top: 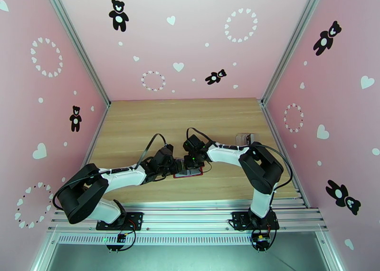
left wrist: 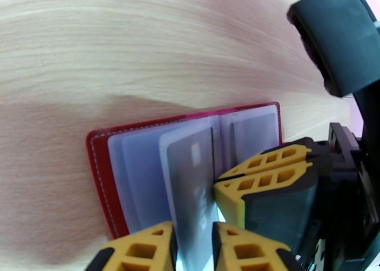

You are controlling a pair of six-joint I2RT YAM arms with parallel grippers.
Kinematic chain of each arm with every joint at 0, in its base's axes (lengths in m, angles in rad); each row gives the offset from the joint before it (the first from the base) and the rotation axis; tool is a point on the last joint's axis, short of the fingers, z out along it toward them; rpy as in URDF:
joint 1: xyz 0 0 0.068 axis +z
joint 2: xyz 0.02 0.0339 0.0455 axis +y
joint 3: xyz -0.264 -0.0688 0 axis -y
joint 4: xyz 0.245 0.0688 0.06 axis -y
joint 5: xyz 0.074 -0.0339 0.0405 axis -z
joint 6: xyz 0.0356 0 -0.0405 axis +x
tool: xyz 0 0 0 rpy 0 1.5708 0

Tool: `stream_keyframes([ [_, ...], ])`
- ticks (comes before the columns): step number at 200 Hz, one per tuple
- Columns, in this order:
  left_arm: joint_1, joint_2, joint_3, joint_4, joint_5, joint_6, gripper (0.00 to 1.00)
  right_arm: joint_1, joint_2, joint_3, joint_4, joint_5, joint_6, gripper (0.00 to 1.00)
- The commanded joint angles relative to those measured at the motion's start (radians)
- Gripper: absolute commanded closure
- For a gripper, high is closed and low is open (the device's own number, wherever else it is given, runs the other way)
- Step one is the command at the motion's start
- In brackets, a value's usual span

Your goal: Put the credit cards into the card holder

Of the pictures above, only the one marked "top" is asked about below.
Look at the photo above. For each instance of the red leather card holder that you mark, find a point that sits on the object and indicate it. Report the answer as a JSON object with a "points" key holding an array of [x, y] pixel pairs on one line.
{"points": [[190, 175]]}

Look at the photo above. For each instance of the clear acrylic card stand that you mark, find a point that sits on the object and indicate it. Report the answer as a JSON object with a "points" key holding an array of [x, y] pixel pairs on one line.
{"points": [[242, 138]]}

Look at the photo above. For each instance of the dark credit card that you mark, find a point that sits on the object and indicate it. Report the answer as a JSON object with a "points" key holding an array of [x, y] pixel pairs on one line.
{"points": [[250, 139]]}

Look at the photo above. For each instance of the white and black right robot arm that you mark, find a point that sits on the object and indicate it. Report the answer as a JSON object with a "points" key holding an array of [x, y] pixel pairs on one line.
{"points": [[225, 154]]}

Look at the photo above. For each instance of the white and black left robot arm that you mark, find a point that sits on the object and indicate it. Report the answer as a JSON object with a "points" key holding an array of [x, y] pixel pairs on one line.
{"points": [[124, 176]]}

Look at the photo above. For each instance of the perforated metal strip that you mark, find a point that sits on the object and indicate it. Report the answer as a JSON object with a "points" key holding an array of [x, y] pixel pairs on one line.
{"points": [[184, 239]]}

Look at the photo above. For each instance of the black teddy bear sticker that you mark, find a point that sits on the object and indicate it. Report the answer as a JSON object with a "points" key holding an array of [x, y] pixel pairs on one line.
{"points": [[353, 205], [75, 119], [338, 192], [325, 40]]}

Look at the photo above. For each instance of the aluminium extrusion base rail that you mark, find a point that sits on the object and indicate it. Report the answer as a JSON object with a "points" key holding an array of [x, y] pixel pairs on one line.
{"points": [[184, 216]]}

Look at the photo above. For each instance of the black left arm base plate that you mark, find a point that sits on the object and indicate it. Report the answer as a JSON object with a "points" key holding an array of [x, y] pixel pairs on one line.
{"points": [[135, 218]]}

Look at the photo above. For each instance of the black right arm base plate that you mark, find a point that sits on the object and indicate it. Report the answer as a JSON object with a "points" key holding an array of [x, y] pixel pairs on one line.
{"points": [[239, 219]]}

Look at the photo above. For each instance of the aluminium frame post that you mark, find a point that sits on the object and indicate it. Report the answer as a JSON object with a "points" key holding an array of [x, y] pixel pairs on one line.
{"points": [[77, 44], [294, 44]]}

